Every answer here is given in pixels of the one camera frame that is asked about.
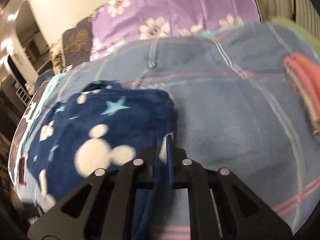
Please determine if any folded pink clothes stack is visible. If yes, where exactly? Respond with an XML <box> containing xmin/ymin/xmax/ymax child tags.
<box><xmin>284</xmin><ymin>52</ymin><xmax>319</xmax><ymax>138</ymax></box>

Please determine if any green bed sheet edge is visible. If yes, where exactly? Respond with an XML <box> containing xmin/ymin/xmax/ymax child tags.
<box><xmin>271</xmin><ymin>17</ymin><xmax>319</xmax><ymax>57</ymax></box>

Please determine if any dark patterned pillow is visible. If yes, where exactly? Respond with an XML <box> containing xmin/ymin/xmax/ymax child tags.
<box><xmin>61</xmin><ymin>17</ymin><xmax>93</xmax><ymax>67</ymax></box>

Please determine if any purple floral pillow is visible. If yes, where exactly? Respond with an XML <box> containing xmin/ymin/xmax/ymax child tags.
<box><xmin>89</xmin><ymin>0</ymin><xmax>260</xmax><ymax>61</ymax></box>

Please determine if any grey pleated curtain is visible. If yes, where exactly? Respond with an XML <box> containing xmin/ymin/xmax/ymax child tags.
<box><xmin>255</xmin><ymin>0</ymin><xmax>319</xmax><ymax>38</ymax></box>

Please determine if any navy fleece star-print garment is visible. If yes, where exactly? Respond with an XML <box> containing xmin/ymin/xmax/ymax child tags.
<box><xmin>27</xmin><ymin>81</ymin><xmax>177</xmax><ymax>239</ymax></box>

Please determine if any blue striped bed cover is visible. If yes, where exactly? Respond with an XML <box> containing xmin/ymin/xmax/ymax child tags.
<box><xmin>9</xmin><ymin>23</ymin><xmax>319</xmax><ymax>239</ymax></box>

